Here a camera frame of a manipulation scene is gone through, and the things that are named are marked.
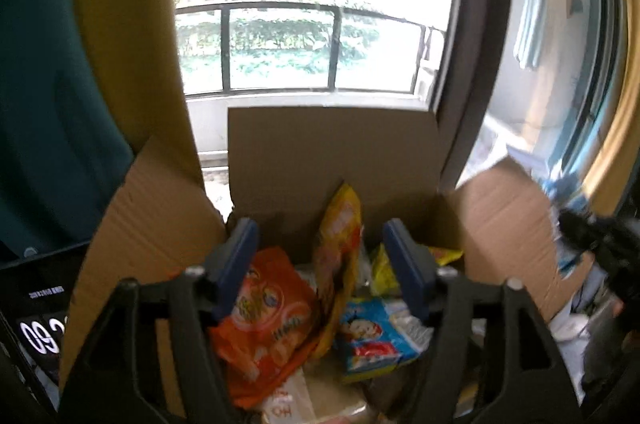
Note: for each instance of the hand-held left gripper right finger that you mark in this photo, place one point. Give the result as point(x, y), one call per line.
point(405, 269)

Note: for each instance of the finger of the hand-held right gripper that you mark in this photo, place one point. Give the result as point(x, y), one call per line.
point(575, 226)

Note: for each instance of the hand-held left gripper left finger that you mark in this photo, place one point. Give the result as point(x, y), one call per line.
point(240, 264)

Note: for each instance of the yellow green snack packet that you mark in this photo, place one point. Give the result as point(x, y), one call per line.
point(385, 276)

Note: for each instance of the orange snack packet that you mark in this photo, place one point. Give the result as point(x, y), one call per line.
point(270, 324)

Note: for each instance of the yellow red snack packet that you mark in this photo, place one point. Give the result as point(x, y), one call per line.
point(340, 249)

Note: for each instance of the blue white snack packet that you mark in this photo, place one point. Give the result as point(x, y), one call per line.
point(370, 339)

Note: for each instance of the cardboard box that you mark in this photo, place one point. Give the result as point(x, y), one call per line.
point(330, 153)

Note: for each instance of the clear bread packet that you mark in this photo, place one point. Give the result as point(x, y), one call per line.
point(335, 396)

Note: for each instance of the hanging towel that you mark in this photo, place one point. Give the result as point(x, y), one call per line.
point(531, 23)

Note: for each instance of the balcony railing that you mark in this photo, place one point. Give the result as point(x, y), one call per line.
point(225, 53)

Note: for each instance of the tablet with clock display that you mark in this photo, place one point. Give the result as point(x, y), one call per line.
point(30, 304)

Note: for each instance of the teal curtain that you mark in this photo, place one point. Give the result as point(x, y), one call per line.
point(50, 103)

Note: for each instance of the dark window frame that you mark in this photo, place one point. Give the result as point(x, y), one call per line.
point(475, 53)

